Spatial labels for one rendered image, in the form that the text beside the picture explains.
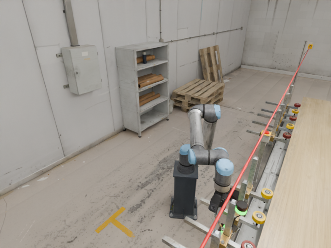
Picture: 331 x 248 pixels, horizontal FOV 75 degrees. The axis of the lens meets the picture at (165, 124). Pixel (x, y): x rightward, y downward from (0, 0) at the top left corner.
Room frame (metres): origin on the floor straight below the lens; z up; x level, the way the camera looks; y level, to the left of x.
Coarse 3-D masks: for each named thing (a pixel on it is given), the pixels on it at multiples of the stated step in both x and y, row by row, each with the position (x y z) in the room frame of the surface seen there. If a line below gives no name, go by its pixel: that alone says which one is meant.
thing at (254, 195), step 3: (213, 177) 1.39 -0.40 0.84; (213, 180) 1.38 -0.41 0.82; (231, 183) 1.32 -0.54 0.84; (231, 186) 1.30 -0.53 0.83; (237, 186) 1.28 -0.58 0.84; (240, 186) 1.28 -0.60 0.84; (237, 189) 1.27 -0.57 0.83; (252, 192) 1.22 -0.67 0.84; (255, 192) 1.22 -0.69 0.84; (249, 195) 1.22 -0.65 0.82; (252, 195) 1.21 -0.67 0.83; (255, 195) 1.19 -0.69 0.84; (258, 195) 1.19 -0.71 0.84; (261, 195) 1.19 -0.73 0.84; (258, 198) 1.18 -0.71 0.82; (261, 198) 1.17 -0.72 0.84; (264, 198) 1.16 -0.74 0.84; (264, 201) 1.15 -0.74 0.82; (267, 201) 1.14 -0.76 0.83
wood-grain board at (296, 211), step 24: (312, 120) 2.34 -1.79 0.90; (312, 144) 1.81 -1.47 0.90; (288, 168) 1.44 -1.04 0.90; (312, 168) 1.44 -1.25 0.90; (288, 192) 1.17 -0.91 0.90; (312, 192) 1.17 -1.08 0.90; (288, 216) 0.96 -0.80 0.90; (312, 216) 0.96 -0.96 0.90; (264, 240) 0.79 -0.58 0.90; (288, 240) 0.79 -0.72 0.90; (312, 240) 0.79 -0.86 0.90
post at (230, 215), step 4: (232, 200) 0.86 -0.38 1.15; (232, 204) 0.85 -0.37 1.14; (232, 208) 0.84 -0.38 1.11; (228, 212) 0.86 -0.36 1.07; (232, 212) 0.84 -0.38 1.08; (228, 216) 0.85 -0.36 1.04; (232, 216) 0.84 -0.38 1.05; (228, 220) 0.85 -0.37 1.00; (232, 220) 0.85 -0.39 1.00; (228, 224) 0.85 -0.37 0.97; (228, 228) 0.85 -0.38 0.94; (224, 232) 0.85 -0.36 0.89; (228, 232) 0.84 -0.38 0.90
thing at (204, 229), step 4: (184, 220) 0.97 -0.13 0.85; (188, 220) 0.96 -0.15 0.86; (192, 220) 0.96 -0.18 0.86; (192, 224) 0.94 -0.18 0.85; (196, 224) 0.93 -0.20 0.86; (200, 224) 0.93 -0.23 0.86; (196, 228) 0.92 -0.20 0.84; (200, 228) 0.90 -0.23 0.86; (204, 228) 0.90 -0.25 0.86; (208, 228) 0.90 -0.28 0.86; (204, 232) 0.89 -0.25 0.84; (212, 232) 0.87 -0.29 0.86; (228, 244) 0.80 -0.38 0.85; (232, 244) 0.80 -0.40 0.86; (236, 244) 0.80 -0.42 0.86
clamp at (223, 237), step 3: (231, 231) 0.88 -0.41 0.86; (222, 234) 0.85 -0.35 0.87; (231, 234) 0.85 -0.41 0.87; (222, 237) 0.83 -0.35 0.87; (225, 237) 0.83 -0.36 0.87; (228, 237) 0.83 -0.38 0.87; (225, 240) 0.81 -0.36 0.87; (228, 240) 0.81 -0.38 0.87; (225, 243) 0.80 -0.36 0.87; (219, 246) 0.79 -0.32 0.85; (222, 246) 0.78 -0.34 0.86; (225, 246) 0.78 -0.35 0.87
